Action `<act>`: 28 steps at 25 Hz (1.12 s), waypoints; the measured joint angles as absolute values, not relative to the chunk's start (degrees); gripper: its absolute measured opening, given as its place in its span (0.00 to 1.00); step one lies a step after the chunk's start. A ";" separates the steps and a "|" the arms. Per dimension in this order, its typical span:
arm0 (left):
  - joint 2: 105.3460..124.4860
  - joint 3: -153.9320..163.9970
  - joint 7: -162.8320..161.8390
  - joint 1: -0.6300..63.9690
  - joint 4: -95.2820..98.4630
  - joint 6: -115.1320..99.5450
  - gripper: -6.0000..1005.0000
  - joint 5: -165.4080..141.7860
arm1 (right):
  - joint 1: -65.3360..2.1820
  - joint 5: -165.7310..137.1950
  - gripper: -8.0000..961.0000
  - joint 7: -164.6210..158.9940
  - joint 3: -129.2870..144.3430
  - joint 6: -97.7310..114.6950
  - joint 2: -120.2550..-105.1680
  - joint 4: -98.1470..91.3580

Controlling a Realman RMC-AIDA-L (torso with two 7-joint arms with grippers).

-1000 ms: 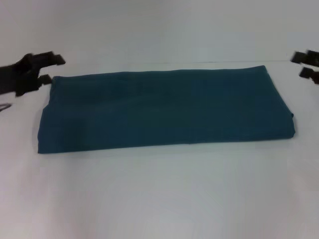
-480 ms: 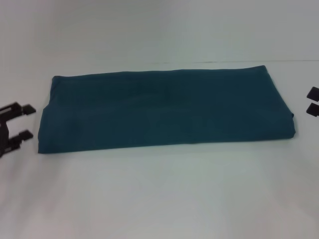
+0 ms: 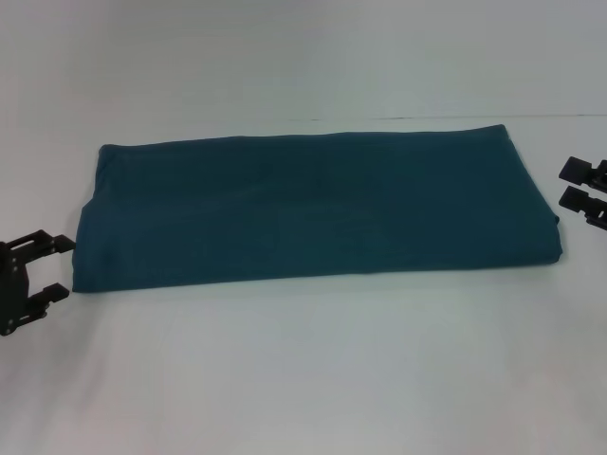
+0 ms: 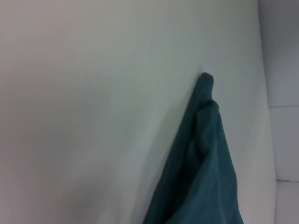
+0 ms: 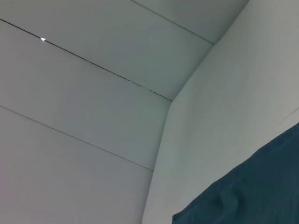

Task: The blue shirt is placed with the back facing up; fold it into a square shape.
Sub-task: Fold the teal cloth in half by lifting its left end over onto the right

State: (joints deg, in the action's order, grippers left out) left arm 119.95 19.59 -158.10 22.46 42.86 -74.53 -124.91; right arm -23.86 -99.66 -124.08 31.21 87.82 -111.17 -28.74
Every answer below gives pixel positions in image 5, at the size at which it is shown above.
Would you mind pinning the teal FREE print t-shirt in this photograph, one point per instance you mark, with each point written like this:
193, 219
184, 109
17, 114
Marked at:
245, 186

